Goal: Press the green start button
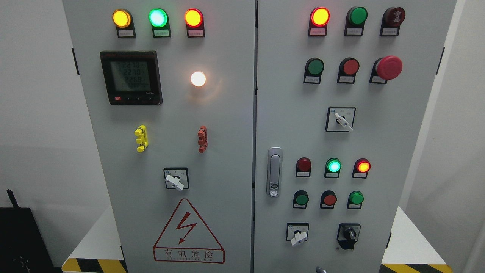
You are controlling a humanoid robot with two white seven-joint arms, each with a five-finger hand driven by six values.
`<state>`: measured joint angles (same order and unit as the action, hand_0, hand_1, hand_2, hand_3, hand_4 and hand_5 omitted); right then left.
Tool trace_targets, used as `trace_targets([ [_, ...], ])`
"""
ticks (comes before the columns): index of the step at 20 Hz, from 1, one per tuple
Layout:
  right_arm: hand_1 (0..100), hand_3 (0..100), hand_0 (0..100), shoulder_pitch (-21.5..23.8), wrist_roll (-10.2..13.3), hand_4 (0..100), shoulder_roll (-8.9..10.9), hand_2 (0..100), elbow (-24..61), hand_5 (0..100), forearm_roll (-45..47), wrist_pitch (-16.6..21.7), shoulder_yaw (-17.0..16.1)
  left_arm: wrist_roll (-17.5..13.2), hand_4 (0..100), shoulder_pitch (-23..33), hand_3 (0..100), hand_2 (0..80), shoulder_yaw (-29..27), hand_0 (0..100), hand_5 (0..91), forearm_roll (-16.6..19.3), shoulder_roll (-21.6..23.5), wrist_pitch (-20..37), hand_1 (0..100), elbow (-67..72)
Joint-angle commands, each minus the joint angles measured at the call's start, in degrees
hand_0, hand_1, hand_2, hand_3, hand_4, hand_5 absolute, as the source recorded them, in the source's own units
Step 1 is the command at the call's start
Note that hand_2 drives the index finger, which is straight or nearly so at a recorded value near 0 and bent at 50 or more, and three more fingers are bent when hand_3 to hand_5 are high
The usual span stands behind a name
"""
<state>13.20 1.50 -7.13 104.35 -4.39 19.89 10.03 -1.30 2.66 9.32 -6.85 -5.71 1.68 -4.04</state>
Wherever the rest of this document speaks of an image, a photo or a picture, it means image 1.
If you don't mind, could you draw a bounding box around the yellow indicator light top left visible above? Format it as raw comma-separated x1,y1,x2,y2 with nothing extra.
111,9,136,38

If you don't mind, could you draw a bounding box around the grey left cabinet door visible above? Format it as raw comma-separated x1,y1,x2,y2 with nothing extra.
63,0,256,273

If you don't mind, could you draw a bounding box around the white glowing indicator light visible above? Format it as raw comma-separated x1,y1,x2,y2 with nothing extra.
190,71,207,88

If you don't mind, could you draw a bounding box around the green push button upper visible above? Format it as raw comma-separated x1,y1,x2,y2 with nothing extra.
303,58,324,84

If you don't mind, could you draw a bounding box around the black box at left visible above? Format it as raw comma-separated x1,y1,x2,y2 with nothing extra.
0,189,55,273

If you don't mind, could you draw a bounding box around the lit green indicator light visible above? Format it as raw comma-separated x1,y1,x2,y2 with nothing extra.
324,158,341,178
149,8,171,38

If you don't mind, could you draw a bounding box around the dark red indicator light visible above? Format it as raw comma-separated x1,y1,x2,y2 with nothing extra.
296,157,312,177

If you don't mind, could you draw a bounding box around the red electric hazard warning sticker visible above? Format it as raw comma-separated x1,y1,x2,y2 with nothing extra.
153,198,225,263

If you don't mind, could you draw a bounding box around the green push button lower right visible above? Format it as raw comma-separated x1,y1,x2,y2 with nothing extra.
347,191,364,209

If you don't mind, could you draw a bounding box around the white selector switch left door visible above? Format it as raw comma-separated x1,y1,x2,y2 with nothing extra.
163,167,189,192

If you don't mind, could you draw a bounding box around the red emergency stop mushroom button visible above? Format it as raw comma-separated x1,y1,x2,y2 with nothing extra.
369,55,402,84

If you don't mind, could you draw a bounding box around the unlit green indicator light top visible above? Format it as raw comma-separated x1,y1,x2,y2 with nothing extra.
344,6,368,36

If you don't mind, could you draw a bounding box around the yellow plastic terminal clip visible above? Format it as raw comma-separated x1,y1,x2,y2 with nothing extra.
135,124,149,153

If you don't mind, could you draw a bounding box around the black rotary selector switch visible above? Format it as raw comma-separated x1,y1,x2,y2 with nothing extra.
336,223,361,250

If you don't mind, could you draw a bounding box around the lit red indicator light middle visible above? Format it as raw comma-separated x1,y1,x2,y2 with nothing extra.
352,158,371,179

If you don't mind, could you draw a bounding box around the red-rimmed amber indicator light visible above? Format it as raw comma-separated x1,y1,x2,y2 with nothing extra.
184,8,205,38
308,7,330,37

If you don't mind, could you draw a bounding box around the black digital power meter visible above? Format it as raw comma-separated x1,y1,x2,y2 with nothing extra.
99,50,163,105

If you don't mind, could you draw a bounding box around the white selector switch upper right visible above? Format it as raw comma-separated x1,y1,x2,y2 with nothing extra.
325,107,356,132

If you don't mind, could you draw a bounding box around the red plastic terminal clip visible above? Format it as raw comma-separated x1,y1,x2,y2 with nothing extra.
197,126,208,153

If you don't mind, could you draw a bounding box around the grey right cabinet door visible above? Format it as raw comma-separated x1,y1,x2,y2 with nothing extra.
253,0,456,273

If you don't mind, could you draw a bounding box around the red push button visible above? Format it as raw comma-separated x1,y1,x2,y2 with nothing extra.
337,57,359,84
320,190,337,209

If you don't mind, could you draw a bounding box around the red push button lower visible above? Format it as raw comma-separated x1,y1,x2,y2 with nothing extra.
320,190,337,209

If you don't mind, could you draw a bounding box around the white selector switch lower right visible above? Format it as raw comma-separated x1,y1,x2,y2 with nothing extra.
286,222,310,247

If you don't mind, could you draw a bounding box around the silver door latch handle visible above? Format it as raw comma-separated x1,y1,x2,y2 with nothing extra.
267,147,283,197

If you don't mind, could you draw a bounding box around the lit green indicator light middle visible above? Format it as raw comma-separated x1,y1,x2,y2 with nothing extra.
324,158,341,178

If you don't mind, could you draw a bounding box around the lit green indicator light top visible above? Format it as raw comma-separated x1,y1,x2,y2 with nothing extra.
149,8,171,38

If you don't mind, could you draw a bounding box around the white platform with hazard stripes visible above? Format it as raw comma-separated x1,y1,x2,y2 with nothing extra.
61,207,453,273

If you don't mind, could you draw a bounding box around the white selector switch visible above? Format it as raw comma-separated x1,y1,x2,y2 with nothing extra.
325,107,356,132
286,222,310,247

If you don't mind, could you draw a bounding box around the red-rimmed amber indicator light left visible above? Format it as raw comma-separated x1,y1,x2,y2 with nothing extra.
184,8,205,38

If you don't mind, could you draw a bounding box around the green push button lower left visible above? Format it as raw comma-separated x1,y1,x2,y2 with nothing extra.
293,190,310,209

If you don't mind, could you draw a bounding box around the red push button upper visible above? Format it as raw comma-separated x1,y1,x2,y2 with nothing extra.
337,57,359,84

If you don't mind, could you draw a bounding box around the green push button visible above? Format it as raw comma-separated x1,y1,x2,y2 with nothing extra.
303,58,324,84
293,190,310,209
347,191,364,209

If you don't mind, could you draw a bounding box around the red-rimmed amber indicator light right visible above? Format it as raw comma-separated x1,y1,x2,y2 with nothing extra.
308,7,330,37

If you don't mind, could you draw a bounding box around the grey cabinet door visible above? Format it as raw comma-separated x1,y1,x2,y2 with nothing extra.
253,0,456,273
63,0,256,273

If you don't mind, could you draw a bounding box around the dark red buzzer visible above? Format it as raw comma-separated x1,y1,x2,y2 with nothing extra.
380,7,406,36

